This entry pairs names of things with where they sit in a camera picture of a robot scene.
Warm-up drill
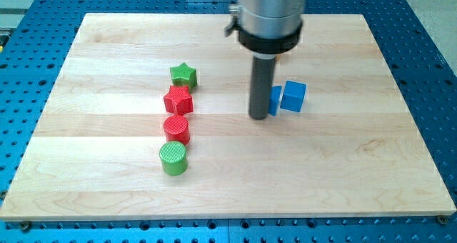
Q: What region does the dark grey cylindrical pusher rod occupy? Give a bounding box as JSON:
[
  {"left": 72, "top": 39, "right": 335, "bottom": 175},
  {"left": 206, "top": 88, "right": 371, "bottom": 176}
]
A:
[{"left": 248, "top": 56, "right": 276, "bottom": 120}]

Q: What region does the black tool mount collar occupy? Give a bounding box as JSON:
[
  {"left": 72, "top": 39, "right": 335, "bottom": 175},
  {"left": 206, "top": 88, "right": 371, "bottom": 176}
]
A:
[{"left": 237, "top": 20, "right": 303, "bottom": 55}]

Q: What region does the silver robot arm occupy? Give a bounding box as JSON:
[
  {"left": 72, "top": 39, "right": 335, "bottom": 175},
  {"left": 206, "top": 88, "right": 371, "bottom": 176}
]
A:
[{"left": 224, "top": 0, "right": 306, "bottom": 120}]

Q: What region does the blue cube block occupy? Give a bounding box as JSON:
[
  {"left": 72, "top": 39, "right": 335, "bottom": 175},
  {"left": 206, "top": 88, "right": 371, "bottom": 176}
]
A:
[{"left": 280, "top": 81, "right": 307, "bottom": 112}]

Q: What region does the green star block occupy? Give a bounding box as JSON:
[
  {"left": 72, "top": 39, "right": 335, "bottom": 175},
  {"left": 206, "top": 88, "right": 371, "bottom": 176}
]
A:
[{"left": 169, "top": 62, "right": 197, "bottom": 91}]

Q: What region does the red star block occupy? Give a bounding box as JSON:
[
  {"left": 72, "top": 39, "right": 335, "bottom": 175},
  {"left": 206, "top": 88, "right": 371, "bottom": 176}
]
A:
[{"left": 164, "top": 85, "right": 194, "bottom": 115}]

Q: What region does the red cylinder block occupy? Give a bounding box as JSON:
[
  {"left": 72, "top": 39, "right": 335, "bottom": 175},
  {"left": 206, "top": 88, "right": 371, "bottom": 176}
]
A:
[{"left": 163, "top": 115, "right": 190, "bottom": 145}]

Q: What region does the green cylinder block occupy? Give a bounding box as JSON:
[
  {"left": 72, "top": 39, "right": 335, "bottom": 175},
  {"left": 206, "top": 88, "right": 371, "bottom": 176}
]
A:
[{"left": 159, "top": 141, "right": 188, "bottom": 176}]

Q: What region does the light wooden board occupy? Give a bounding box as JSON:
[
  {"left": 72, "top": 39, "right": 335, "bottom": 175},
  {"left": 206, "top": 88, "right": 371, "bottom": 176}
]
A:
[{"left": 1, "top": 13, "right": 456, "bottom": 221}]

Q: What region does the right board clamp screw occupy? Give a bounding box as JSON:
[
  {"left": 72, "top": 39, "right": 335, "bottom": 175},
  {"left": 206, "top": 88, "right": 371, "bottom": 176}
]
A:
[{"left": 436, "top": 215, "right": 448, "bottom": 225}]

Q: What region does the board clamp screw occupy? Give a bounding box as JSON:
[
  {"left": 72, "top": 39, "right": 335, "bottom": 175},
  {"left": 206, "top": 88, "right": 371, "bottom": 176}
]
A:
[
  {"left": 436, "top": 215, "right": 448, "bottom": 225},
  {"left": 19, "top": 221, "right": 32, "bottom": 232}
]

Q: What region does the left board clamp screw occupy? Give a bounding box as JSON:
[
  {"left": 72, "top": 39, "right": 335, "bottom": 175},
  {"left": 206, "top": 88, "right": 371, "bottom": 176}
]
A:
[{"left": 19, "top": 221, "right": 32, "bottom": 232}]

